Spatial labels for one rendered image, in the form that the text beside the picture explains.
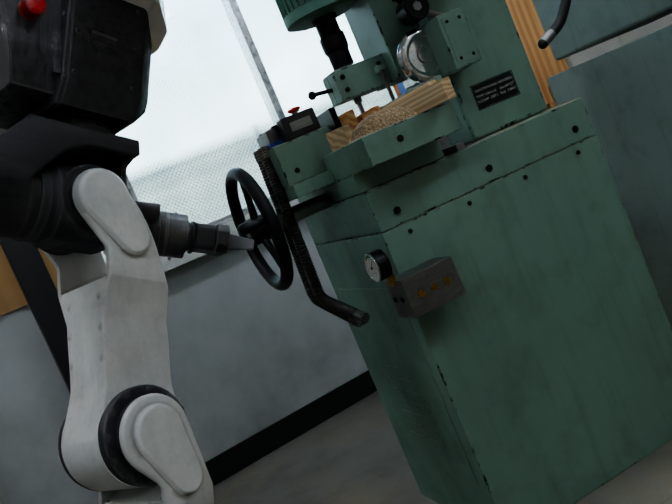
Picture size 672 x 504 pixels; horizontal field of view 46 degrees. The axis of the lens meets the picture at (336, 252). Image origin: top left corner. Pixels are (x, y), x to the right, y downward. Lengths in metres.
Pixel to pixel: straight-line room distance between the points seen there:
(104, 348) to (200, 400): 1.79
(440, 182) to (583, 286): 0.41
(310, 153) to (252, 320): 1.38
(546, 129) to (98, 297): 1.05
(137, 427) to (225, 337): 1.85
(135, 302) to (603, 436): 1.11
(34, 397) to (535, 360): 1.72
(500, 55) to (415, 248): 0.54
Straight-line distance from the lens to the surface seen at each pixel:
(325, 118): 1.80
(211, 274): 2.95
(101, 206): 1.18
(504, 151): 1.74
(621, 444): 1.91
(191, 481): 1.17
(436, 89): 1.52
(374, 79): 1.84
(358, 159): 1.54
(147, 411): 1.14
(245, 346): 2.98
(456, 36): 1.76
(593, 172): 1.86
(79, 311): 1.24
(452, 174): 1.67
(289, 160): 1.69
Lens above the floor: 0.85
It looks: 5 degrees down
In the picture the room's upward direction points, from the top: 23 degrees counter-clockwise
